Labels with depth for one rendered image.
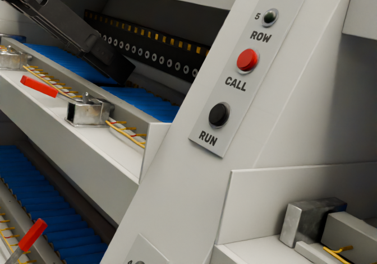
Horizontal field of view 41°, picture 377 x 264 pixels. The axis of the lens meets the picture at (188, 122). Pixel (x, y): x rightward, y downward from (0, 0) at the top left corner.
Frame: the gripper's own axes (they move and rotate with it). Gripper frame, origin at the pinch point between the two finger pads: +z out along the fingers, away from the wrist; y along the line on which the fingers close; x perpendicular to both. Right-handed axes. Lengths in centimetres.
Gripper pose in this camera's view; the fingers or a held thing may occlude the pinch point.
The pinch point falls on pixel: (101, 57)
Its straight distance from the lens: 63.0
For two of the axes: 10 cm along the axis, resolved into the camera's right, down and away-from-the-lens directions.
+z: 6.0, 4.9, 6.3
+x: -5.7, 8.2, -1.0
